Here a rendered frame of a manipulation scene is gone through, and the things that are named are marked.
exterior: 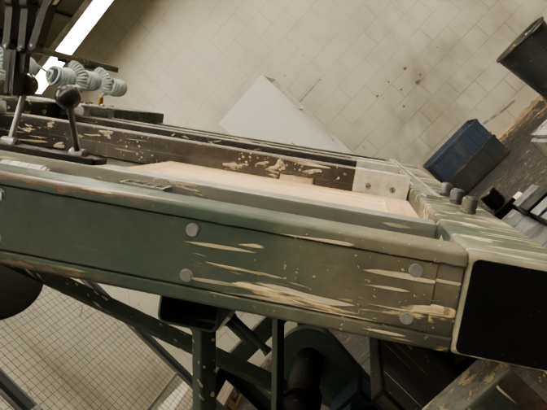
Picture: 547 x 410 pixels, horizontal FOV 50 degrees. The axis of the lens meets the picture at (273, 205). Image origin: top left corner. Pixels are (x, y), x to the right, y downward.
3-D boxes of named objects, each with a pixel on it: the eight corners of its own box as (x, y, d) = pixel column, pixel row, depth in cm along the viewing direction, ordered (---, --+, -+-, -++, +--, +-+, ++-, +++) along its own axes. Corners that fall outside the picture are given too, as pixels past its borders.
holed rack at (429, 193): (441, 200, 113) (442, 197, 113) (426, 197, 113) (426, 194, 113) (394, 160, 275) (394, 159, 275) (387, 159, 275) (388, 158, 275)
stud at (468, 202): (476, 216, 94) (480, 198, 94) (461, 214, 94) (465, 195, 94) (474, 214, 97) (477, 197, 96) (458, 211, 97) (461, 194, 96)
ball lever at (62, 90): (85, 168, 93) (72, 93, 85) (62, 165, 93) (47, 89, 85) (95, 156, 96) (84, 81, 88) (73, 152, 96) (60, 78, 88)
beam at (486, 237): (570, 379, 59) (595, 276, 58) (450, 355, 61) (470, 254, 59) (406, 185, 276) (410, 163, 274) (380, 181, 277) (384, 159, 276)
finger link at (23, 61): (24, 41, 94) (42, 44, 93) (22, 73, 94) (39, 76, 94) (19, 40, 92) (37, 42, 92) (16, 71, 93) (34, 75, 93)
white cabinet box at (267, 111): (434, 237, 501) (261, 74, 505) (385, 283, 514) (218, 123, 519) (427, 224, 560) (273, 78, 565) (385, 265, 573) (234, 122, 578)
